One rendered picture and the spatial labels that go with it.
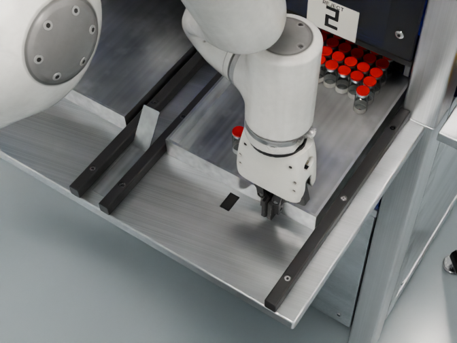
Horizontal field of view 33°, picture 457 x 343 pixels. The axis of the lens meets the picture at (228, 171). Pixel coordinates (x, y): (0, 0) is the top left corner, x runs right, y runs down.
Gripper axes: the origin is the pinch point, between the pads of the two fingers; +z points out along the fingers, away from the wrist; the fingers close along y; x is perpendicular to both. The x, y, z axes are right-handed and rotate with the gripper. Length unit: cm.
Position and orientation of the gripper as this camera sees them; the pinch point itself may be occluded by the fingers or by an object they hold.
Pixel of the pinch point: (272, 203)
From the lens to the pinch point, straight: 110.3
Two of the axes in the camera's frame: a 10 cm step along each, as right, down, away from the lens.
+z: 0.0, 6.1, 7.9
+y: -8.3, -4.4, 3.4
